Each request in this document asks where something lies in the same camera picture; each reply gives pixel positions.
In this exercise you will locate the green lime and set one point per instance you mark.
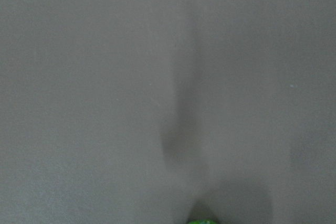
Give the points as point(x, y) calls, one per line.
point(202, 221)

